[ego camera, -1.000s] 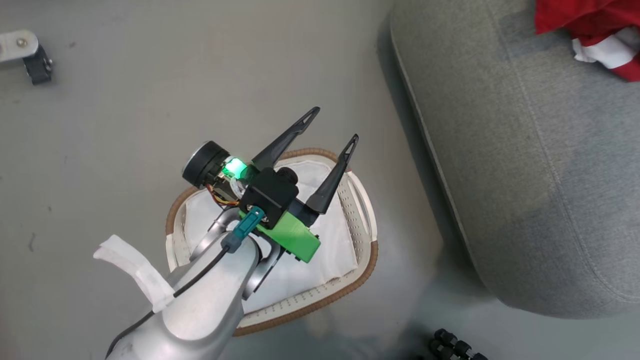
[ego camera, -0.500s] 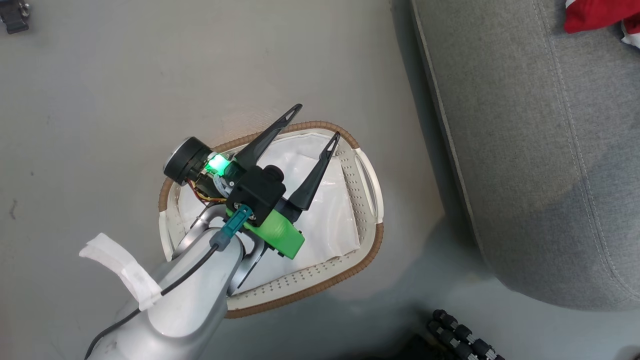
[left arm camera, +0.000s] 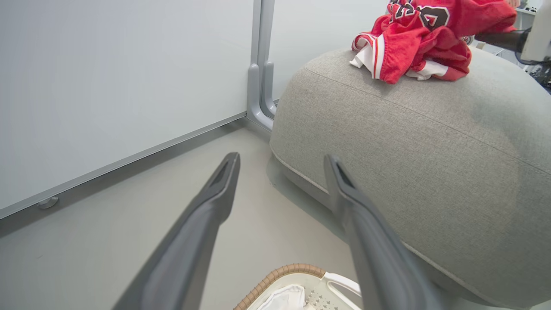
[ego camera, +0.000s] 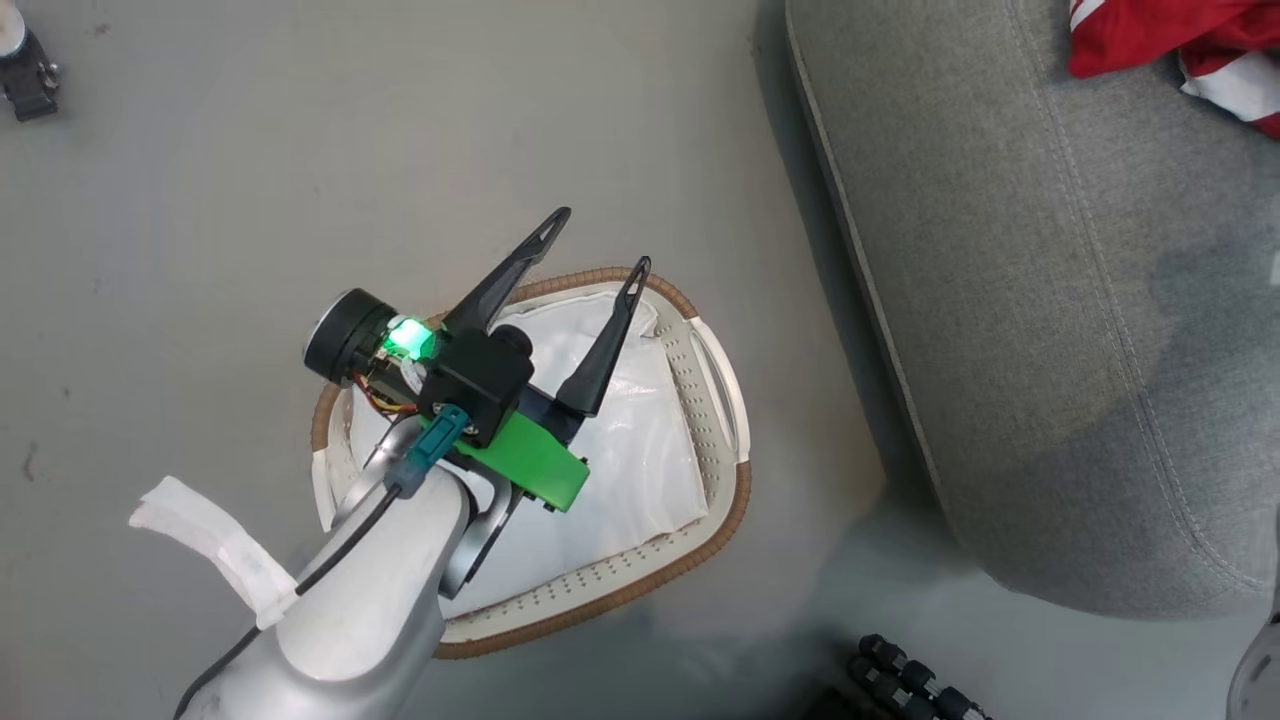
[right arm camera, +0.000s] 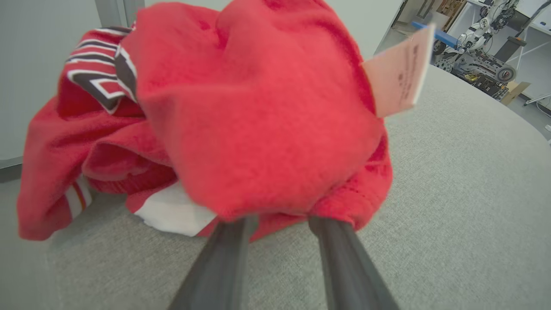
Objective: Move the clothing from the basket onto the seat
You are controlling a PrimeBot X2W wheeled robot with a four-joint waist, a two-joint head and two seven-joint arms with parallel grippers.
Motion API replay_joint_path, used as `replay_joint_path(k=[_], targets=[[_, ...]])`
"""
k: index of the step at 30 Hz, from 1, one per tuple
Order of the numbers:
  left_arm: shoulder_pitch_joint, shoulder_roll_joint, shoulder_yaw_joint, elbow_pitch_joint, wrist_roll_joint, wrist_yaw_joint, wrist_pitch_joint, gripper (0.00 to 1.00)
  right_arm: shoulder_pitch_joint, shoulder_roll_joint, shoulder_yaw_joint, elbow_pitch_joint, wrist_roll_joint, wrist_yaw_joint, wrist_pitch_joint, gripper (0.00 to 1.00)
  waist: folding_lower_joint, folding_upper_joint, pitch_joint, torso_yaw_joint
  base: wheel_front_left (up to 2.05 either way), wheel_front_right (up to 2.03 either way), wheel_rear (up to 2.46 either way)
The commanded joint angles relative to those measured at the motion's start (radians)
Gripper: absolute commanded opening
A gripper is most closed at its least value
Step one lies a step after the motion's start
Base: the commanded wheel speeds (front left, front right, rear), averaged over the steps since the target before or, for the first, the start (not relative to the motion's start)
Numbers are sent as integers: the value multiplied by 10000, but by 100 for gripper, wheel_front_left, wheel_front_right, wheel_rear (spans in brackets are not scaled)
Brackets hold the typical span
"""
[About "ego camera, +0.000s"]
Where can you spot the white laundry basket brown rim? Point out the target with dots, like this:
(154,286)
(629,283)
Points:
(600,592)

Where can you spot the white fabric basket liner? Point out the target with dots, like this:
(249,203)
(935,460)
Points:
(640,470)

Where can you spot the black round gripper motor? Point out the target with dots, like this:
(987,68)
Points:
(340,335)

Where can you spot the black ribbed robot part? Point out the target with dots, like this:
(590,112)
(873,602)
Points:
(900,680)

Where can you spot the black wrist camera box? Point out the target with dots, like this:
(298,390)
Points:
(475,385)

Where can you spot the red and white garment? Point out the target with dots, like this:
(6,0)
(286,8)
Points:
(1130,40)

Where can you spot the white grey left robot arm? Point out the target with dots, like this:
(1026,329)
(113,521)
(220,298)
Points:
(370,600)

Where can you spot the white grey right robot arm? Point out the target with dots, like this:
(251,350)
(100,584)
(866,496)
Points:
(1258,680)

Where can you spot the white tape strip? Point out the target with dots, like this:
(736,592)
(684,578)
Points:
(200,530)

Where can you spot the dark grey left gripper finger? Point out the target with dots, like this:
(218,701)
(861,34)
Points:
(612,340)
(510,265)

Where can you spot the grey fabric sofa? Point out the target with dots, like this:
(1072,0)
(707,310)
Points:
(1050,300)

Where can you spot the bright green left gripper body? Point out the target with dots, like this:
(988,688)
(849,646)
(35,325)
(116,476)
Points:
(530,462)

